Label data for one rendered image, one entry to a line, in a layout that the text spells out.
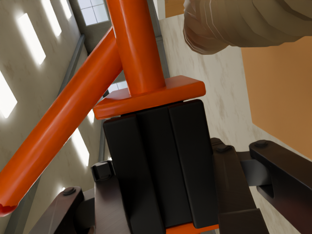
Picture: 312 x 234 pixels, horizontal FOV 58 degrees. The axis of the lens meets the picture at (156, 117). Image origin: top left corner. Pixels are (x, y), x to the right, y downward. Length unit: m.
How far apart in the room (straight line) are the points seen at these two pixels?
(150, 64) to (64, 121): 0.07
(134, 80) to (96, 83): 0.03
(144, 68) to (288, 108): 0.18
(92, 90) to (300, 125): 0.19
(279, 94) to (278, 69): 0.03
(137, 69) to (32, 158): 0.09
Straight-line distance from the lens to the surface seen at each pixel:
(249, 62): 0.37
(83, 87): 0.18
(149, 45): 0.16
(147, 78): 0.15
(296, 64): 0.27
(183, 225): 0.17
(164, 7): 2.10
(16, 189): 0.21
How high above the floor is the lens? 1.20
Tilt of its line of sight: level
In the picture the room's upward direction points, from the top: 104 degrees counter-clockwise
